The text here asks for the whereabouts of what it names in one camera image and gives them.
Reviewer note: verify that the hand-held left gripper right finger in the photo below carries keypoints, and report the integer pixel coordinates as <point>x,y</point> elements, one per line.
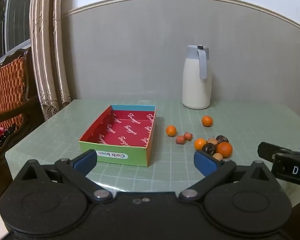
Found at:
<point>205,161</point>

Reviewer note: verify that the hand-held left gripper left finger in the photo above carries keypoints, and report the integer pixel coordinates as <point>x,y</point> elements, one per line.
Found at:
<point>84,160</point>

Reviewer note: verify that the pink sausage piece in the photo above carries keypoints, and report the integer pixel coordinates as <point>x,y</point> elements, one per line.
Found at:
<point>180,139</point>
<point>188,136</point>

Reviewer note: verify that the colourful cardboard box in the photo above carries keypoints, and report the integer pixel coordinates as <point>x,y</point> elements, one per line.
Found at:
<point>124,132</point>

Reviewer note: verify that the dark purple round fruit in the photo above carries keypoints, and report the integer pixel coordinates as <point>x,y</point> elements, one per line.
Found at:
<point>209,148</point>
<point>222,139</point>

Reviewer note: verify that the orange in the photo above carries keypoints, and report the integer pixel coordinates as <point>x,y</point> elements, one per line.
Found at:
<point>207,121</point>
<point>199,144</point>
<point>171,130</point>
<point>224,149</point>

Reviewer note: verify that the small brown fruit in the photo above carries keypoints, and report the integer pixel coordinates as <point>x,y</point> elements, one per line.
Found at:
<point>212,140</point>

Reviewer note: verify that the green grid tablecloth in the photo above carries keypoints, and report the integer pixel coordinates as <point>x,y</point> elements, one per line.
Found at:
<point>240,130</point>

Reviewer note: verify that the white thermos jug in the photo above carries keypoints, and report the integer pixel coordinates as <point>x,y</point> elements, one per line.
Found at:
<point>196,85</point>

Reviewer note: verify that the wooden chair with orange cushion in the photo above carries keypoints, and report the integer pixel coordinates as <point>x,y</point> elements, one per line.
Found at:
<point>7,92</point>

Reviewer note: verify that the beige curtain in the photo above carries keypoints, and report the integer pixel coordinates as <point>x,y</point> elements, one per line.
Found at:
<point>49,42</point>

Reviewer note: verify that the window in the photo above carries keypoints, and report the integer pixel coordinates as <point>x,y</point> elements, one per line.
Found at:
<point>9,17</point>

